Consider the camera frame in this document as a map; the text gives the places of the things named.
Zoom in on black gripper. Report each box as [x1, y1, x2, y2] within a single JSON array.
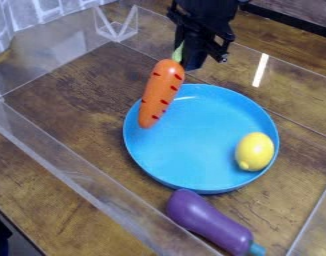
[[167, 0, 249, 71]]

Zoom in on orange toy carrot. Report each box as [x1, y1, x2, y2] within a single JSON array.
[[137, 43, 185, 128]]

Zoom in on blue round plate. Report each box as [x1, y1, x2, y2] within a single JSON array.
[[122, 84, 279, 194]]

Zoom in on yellow toy lemon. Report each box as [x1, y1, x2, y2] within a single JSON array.
[[235, 132, 275, 171]]

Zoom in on white patterned curtain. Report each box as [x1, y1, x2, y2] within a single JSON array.
[[0, 0, 116, 54]]

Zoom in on purple toy eggplant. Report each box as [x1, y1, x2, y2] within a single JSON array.
[[165, 189, 265, 256]]

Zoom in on clear acrylic corner bracket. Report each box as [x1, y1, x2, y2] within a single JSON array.
[[93, 6, 137, 43]]

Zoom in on clear acrylic enclosure wall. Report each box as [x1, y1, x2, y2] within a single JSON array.
[[0, 0, 326, 256]]

